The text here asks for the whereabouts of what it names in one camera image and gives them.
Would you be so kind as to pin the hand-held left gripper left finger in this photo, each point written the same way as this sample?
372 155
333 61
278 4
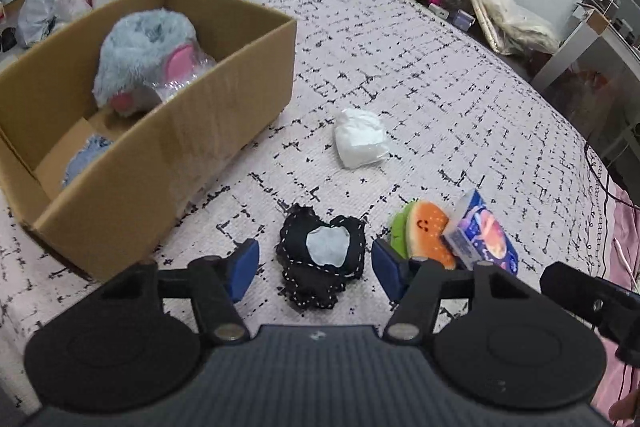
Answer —
245 268

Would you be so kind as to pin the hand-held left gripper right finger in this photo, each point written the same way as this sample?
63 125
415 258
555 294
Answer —
390 269

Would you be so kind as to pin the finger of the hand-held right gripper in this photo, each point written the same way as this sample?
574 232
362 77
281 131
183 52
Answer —
580 294

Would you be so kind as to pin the black cloth pouch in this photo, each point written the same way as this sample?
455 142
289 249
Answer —
300 252

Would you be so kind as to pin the brown cardboard box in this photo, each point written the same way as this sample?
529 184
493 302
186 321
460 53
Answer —
165 167

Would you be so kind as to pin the small blue knit toy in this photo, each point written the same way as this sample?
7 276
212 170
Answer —
85 157

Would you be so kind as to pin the clear plastic bag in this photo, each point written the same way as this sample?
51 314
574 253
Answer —
201 64

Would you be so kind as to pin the fluffy blue plush toy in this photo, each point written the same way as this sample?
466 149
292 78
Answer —
135 52

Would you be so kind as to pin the person's right hand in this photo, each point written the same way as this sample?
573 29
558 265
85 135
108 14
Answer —
627 404

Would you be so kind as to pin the orange watermelon slice plush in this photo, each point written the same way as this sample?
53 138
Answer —
425 227

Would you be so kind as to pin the pink bed sheet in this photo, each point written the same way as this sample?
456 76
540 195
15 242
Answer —
620 219

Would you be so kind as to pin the blue tissue packet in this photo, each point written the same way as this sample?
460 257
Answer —
485 232

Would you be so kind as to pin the white crumpled cloth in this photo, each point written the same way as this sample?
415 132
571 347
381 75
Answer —
360 139

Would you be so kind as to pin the black-and-white patterned blanket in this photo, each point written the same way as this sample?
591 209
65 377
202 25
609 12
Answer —
400 82

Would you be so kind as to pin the white desk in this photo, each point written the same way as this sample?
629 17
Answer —
575 47

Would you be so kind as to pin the small pale box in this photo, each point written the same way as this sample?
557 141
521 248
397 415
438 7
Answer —
463 18

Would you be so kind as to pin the white plastic bag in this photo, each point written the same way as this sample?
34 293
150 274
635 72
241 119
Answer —
75 4

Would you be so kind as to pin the black shoe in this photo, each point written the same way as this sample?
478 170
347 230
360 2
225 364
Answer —
7 39

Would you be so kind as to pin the grey plastic bag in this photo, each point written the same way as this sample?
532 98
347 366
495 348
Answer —
40 2

